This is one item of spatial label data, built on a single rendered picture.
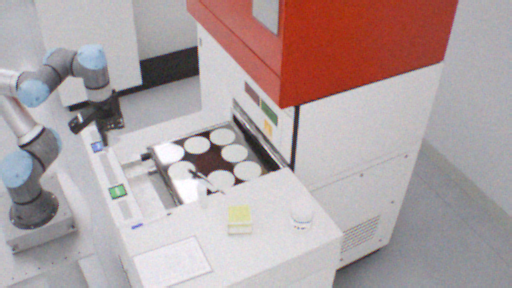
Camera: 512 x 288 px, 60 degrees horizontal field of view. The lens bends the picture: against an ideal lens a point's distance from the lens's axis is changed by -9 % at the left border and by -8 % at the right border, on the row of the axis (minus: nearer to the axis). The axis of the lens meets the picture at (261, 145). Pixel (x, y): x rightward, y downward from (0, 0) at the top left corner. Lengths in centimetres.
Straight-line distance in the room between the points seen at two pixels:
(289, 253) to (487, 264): 167
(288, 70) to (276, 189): 42
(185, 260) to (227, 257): 12
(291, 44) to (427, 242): 176
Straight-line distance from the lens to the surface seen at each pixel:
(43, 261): 176
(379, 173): 212
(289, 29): 139
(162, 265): 146
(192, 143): 192
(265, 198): 161
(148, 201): 175
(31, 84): 131
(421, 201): 309
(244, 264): 144
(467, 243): 297
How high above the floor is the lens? 215
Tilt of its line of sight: 41 degrees down
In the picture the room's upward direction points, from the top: 2 degrees clockwise
